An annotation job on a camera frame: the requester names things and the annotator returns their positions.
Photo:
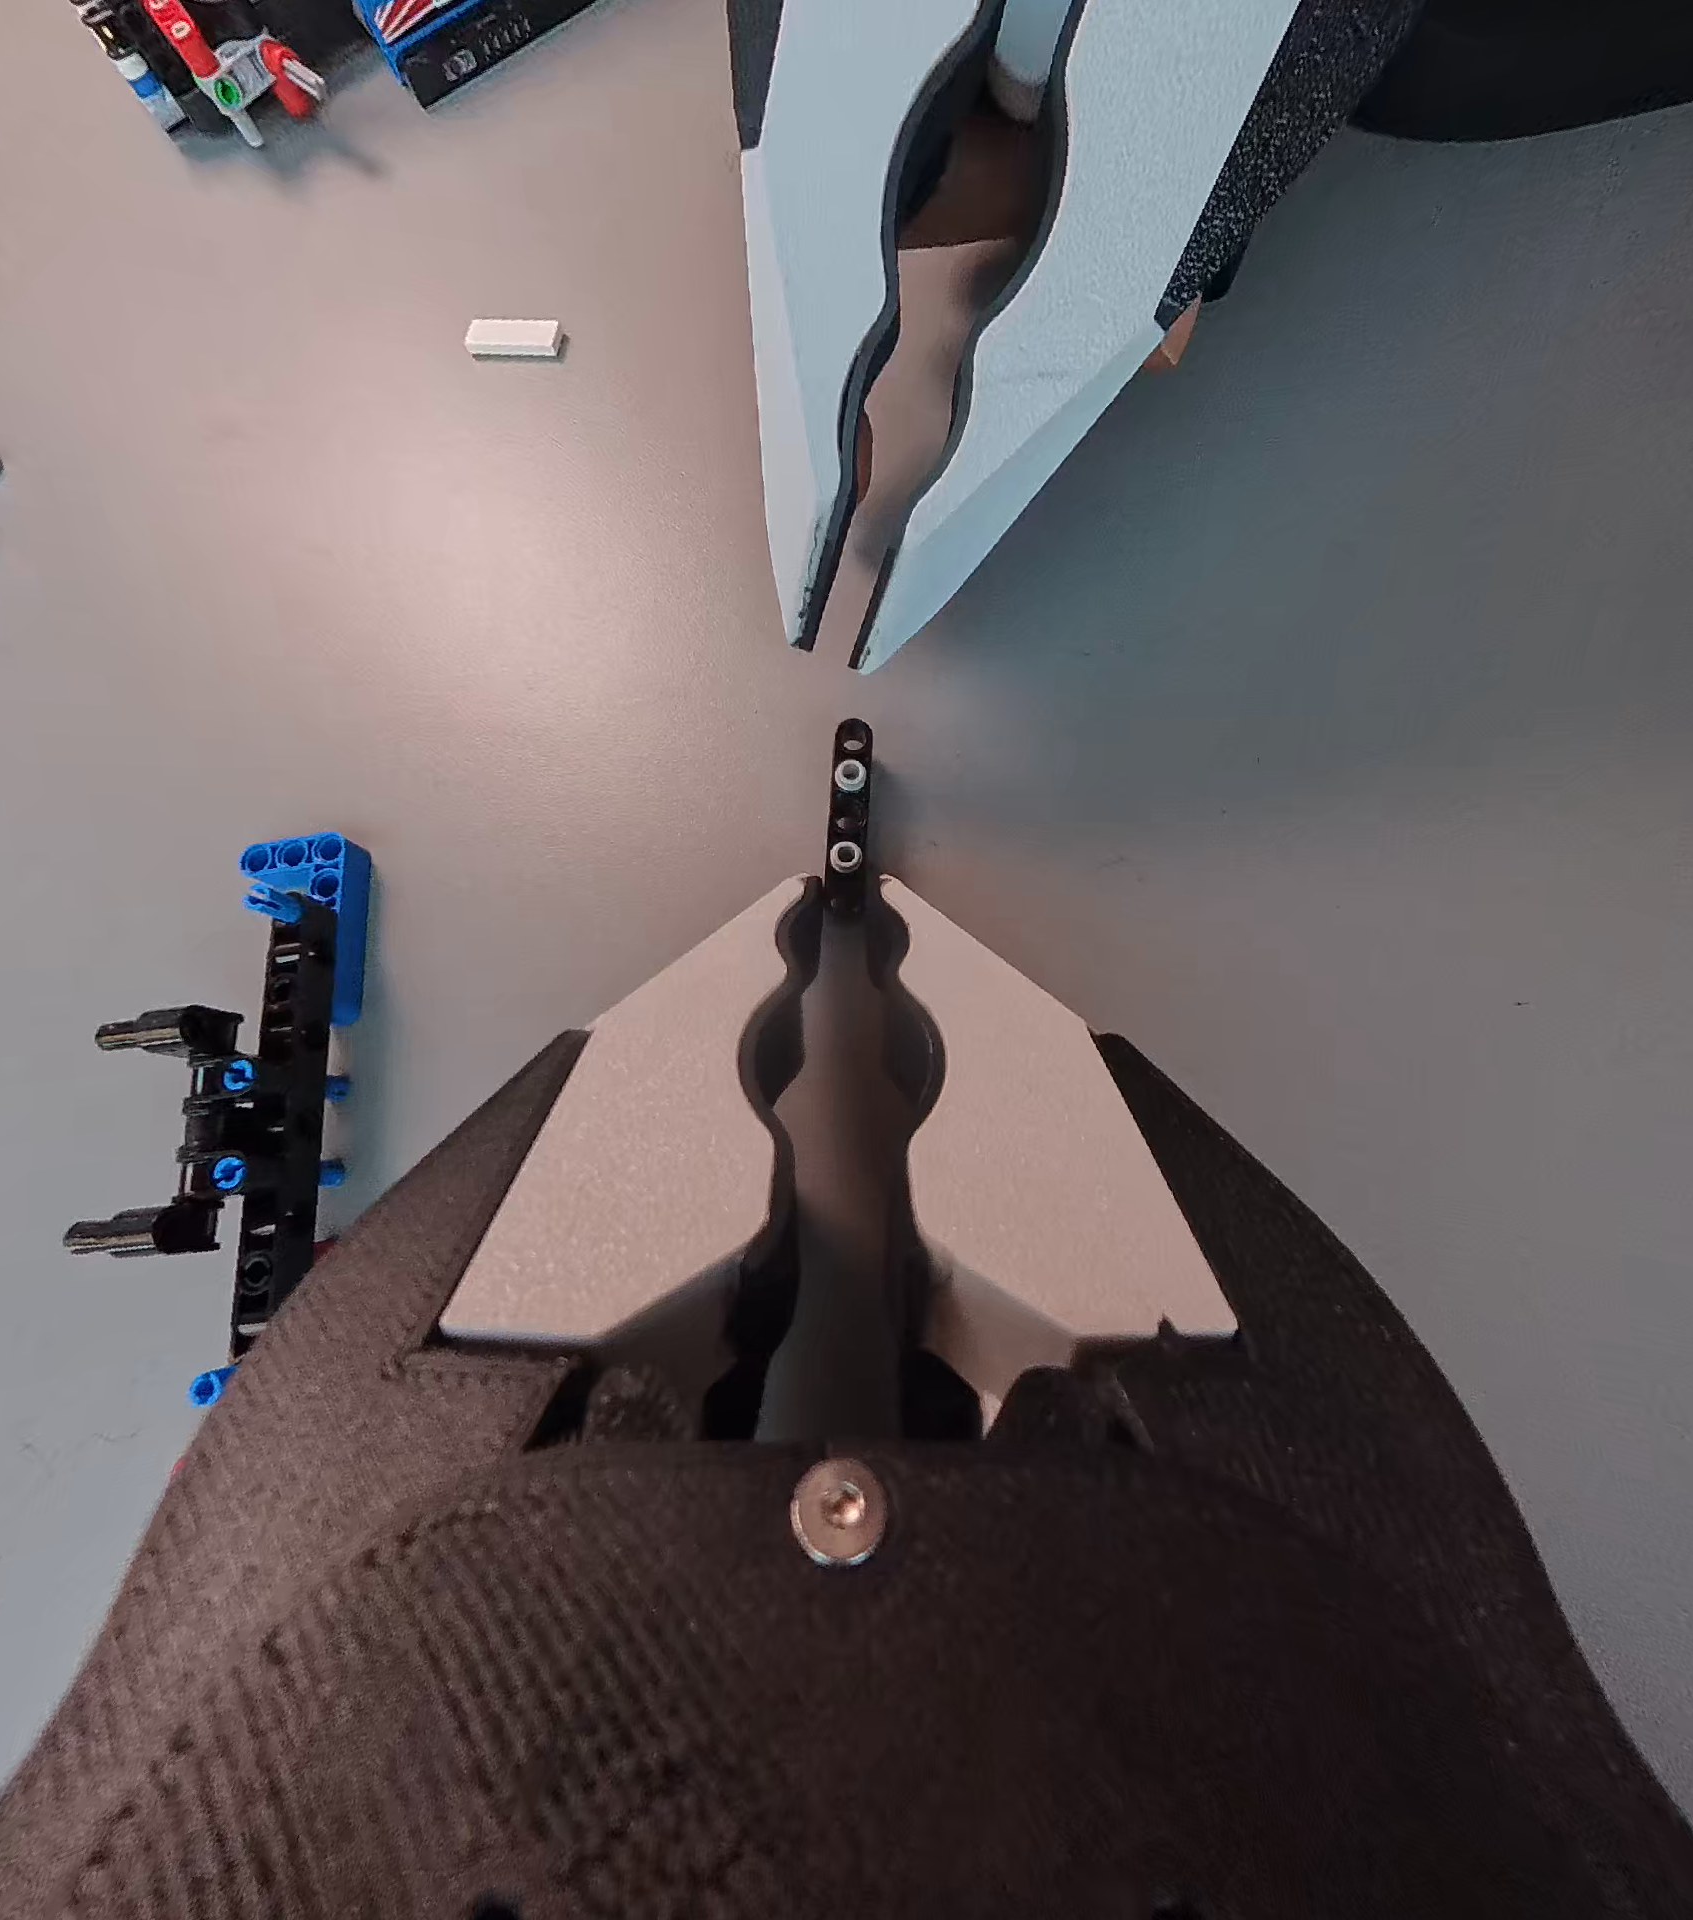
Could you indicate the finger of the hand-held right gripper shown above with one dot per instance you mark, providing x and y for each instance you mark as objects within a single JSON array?
[
  {"x": 816, "y": 226},
  {"x": 1130, "y": 178}
]

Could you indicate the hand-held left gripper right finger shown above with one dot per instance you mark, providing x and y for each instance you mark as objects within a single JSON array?
[{"x": 1071, "y": 1184}]

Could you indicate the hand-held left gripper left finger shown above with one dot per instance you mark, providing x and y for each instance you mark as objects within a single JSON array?
[{"x": 606, "y": 1184}]

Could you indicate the black toy beam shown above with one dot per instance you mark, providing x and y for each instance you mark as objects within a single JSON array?
[{"x": 857, "y": 814}]

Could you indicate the grey desk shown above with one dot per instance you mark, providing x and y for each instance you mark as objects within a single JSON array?
[{"x": 1310, "y": 751}]

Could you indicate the person's right hand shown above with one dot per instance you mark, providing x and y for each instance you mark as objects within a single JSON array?
[{"x": 983, "y": 178}]

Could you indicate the small white toy tile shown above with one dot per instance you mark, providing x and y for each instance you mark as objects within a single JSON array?
[{"x": 516, "y": 337}]

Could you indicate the black blue red toy assembly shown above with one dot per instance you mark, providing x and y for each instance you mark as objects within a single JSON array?
[{"x": 283, "y": 1137}]

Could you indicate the blue white toy race car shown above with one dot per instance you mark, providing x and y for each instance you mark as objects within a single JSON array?
[{"x": 186, "y": 61}]

